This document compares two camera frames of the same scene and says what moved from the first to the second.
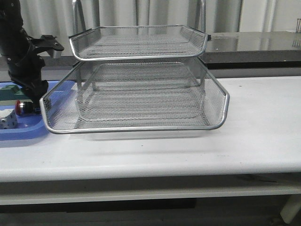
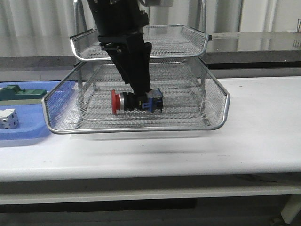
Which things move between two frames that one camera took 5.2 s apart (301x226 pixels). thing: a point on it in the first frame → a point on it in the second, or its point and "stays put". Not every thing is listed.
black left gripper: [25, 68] → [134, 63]
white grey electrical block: [9, 119] stays put
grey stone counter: [236, 51] stays put
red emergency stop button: [25, 107] → [151, 101]
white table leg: [292, 207] stays put
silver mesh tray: [110, 96] stays put
